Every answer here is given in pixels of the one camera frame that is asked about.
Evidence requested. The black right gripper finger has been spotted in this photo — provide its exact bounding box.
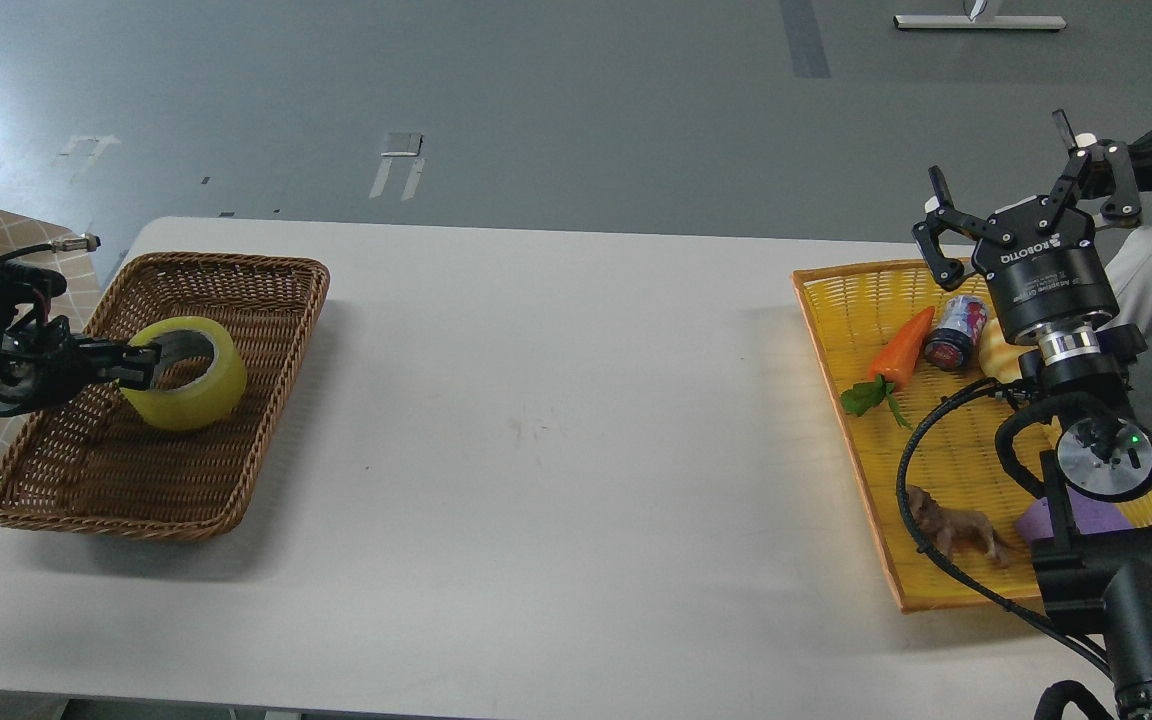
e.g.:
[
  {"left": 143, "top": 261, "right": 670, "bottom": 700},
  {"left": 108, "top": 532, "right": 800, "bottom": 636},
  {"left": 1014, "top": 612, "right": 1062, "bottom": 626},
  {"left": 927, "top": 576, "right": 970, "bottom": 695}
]
[
  {"left": 1036, "top": 109, "right": 1142, "bottom": 233},
  {"left": 914, "top": 166, "right": 996, "bottom": 293}
]

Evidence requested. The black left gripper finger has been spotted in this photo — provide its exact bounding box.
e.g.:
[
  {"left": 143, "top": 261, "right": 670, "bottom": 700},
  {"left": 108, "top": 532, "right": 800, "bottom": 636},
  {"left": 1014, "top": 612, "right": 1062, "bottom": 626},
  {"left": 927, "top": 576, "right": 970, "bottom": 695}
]
[{"left": 76, "top": 340, "right": 162, "bottom": 391}]

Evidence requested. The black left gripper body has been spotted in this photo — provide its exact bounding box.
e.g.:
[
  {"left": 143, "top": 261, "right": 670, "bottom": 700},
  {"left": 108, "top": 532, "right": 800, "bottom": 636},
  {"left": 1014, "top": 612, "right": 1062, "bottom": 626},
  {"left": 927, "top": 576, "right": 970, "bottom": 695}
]
[{"left": 0, "top": 320, "right": 88, "bottom": 416}]

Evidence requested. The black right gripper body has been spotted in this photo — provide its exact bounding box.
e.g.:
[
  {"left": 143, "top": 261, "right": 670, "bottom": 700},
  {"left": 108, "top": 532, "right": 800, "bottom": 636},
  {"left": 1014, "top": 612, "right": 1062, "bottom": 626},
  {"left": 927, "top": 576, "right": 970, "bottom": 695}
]
[{"left": 972, "top": 196, "right": 1119, "bottom": 346}]

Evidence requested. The yellow tape roll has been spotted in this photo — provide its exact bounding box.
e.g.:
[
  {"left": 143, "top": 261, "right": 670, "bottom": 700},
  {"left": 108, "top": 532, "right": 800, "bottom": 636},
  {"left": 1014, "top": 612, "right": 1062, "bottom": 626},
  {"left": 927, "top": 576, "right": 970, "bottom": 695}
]
[{"left": 122, "top": 316, "right": 248, "bottom": 432}]

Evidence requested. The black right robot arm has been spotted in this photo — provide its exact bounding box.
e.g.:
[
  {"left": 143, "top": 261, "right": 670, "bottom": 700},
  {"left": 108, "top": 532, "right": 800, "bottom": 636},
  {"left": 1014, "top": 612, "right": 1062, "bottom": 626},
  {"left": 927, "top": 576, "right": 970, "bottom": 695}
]
[{"left": 896, "top": 109, "right": 1152, "bottom": 719}]

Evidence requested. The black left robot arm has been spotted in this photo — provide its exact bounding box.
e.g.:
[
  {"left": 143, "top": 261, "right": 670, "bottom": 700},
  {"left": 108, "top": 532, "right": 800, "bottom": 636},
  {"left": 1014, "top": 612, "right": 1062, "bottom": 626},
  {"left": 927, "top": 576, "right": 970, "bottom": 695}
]
[{"left": 0, "top": 234, "right": 166, "bottom": 418}]

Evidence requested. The small drink can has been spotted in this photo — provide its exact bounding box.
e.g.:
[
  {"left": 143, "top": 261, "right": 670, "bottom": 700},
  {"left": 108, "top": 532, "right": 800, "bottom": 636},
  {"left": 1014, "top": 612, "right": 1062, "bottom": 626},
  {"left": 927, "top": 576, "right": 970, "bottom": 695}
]
[{"left": 923, "top": 293, "right": 990, "bottom": 372}]

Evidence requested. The orange toy carrot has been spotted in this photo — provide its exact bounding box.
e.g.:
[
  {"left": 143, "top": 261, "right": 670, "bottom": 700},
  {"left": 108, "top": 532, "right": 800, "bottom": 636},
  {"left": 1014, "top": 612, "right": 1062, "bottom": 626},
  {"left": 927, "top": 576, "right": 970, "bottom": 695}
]
[{"left": 838, "top": 306, "right": 935, "bottom": 429}]

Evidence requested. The yellow plastic basket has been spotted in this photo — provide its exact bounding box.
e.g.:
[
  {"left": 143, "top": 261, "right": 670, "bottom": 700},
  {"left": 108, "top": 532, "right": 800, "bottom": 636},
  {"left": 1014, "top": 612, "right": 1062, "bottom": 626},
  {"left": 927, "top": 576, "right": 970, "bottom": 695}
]
[{"left": 791, "top": 257, "right": 1152, "bottom": 613}]

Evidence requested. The brown wicker basket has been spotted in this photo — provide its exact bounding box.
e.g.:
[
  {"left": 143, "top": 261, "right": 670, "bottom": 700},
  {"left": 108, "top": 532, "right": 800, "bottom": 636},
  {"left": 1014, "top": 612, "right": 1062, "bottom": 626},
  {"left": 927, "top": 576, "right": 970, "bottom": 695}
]
[{"left": 0, "top": 252, "right": 329, "bottom": 541}]

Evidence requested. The purple foam block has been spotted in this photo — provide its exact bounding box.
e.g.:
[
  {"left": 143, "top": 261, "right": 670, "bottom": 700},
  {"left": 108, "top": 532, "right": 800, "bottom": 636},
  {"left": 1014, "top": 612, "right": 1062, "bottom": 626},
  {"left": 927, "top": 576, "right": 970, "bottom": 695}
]
[{"left": 1011, "top": 488, "right": 1134, "bottom": 546}]

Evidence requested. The brown toy lion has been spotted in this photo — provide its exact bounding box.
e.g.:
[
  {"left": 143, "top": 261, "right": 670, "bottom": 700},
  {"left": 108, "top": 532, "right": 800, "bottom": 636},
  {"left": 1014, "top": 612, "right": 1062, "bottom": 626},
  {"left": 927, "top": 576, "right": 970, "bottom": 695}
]
[{"left": 905, "top": 486, "right": 1011, "bottom": 568}]

